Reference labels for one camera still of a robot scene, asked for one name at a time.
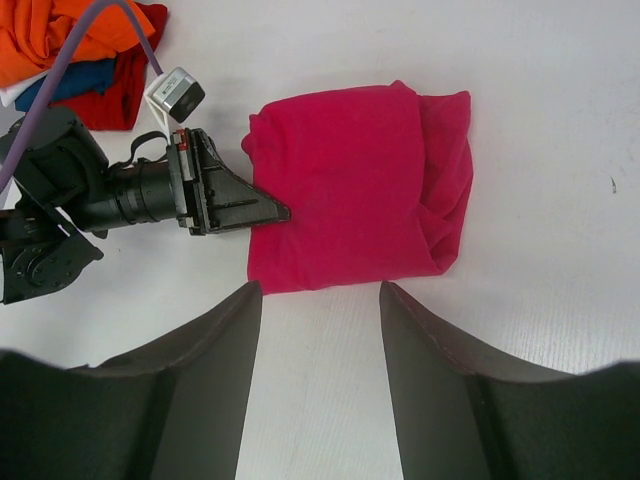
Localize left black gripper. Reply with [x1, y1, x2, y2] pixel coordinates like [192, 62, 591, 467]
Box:
[167, 128, 291, 236]

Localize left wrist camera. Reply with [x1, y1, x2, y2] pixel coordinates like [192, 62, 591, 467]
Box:
[143, 67, 205, 139]

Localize magenta t shirt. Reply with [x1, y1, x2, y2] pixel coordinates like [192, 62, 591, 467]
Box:
[242, 81, 473, 294]

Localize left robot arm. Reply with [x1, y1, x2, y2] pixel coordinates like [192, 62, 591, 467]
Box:
[1, 107, 291, 305]

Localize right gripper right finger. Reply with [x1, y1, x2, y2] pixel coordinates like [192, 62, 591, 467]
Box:
[379, 282, 639, 479]

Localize red folded t shirt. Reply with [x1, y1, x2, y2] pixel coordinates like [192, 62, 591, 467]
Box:
[51, 1, 169, 131]

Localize white folded t shirt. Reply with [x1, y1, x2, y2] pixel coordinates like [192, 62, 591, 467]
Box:
[0, 80, 35, 107]

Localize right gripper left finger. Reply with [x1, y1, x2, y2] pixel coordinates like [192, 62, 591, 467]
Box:
[1, 282, 262, 479]

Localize orange folded t shirt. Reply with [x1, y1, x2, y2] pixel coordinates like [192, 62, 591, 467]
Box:
[1, 0, 139, 88]

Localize blue folded t shirt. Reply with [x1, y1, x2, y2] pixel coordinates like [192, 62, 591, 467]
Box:
[13, 58, 115, 112]

